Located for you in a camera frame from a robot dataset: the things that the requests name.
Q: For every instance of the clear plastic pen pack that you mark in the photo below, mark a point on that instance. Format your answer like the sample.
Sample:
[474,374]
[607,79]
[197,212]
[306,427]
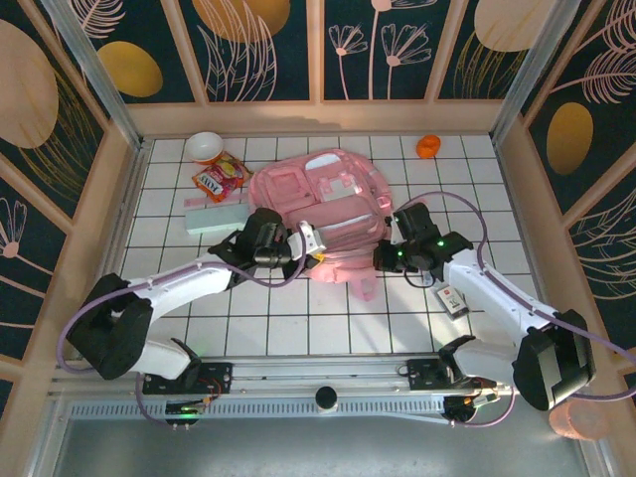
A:
[428,279]

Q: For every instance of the pink backpack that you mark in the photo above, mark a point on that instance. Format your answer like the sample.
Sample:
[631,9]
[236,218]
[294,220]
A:
[338,218]

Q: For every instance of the black framed id card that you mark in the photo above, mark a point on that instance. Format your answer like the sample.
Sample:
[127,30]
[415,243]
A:
[453,301]

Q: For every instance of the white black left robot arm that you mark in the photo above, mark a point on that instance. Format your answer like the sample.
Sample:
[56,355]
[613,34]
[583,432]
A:
[189,283]

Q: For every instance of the red snack packet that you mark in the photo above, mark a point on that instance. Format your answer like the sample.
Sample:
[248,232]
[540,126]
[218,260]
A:
[221,178]

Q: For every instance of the white bowl orange rim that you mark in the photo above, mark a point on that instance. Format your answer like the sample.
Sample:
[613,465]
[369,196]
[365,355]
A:
[204,145]

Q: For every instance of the black round knob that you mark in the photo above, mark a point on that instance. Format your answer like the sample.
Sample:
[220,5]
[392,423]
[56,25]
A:
[326,396]

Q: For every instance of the pink plastic cup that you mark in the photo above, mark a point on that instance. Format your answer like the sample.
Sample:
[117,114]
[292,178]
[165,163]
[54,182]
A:
[581,422]

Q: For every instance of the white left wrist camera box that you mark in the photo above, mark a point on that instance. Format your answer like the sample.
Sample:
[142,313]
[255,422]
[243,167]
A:
[312,238]

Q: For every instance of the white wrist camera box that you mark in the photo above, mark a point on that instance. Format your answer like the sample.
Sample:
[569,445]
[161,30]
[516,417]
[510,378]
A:
[312,238]
[392,221]

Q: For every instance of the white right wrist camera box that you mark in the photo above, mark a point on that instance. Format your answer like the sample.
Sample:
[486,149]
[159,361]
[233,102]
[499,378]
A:
[392,221]

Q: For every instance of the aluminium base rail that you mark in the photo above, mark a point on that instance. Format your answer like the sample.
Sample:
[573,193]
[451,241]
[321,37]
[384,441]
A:
[318,370]

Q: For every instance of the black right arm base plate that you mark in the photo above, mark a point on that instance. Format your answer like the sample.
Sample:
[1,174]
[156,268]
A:
[422,373]

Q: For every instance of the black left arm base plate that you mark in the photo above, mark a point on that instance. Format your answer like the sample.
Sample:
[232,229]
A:
[218,377]

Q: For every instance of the aluminium frame post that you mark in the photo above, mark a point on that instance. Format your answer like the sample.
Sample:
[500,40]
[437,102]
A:
[99,74]
[533,74]

